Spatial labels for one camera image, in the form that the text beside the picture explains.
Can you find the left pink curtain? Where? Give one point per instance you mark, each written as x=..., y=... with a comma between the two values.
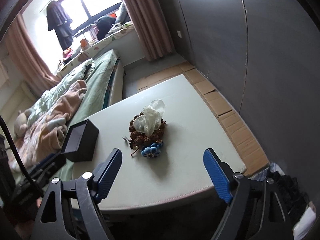
x=26, y=58

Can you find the green bed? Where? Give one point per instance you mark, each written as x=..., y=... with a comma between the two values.
x=98, y=79

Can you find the pink curtain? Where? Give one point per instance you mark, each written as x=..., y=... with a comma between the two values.
x=151, y=28
x=26, y=58

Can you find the black bag on sill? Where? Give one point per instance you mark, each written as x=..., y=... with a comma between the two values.
x=104, y=24

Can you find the plush toy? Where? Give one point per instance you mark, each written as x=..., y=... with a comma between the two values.
x=20, y=124

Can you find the white butterfly hair clip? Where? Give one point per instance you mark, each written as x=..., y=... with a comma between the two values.
x=151, y=118

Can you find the pink fleece blanket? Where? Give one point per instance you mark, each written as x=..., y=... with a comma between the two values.
x=47, y=134

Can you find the blue flower hair clip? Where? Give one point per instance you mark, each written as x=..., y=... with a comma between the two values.
x=154, y=150

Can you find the flattened cardboard on floor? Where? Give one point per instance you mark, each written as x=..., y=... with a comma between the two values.
x=241, y=137

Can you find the black jewelry box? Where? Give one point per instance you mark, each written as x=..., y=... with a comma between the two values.
x=80, y=141

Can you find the orange cup on sill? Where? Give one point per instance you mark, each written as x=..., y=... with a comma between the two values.
x=84, y=44

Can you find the patterned window sill cushion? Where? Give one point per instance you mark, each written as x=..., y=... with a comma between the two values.
x=119, y=35

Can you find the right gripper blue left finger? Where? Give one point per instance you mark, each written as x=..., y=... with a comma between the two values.
x=69, y=209

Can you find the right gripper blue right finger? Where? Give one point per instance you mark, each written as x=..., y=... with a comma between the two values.
x=255, y=209

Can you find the right pink curtain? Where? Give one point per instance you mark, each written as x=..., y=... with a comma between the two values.
x=151, y=28

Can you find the clothes pile on floor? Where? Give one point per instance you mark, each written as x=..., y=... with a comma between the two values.
x=300, y=208

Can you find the hanging dark clothes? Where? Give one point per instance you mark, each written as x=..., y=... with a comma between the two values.
x=59, y=21

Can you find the white wall socket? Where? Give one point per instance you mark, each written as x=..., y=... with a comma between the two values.
x=179, y=34

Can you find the grey pillow on sill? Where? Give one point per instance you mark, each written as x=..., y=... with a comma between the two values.
x=123, y=15

